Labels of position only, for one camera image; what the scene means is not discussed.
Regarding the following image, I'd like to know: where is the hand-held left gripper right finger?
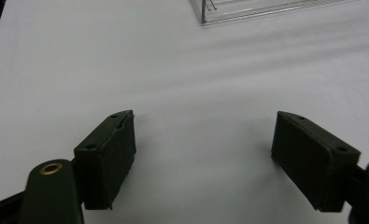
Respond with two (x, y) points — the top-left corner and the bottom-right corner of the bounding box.
(270, 110), (362, 213)

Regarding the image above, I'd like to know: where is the clear plastic box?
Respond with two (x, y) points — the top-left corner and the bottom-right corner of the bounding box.
(190, 0), (358, 26)

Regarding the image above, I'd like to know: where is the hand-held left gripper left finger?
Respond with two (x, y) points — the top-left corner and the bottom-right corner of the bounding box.
(73, 109), (137, 211)

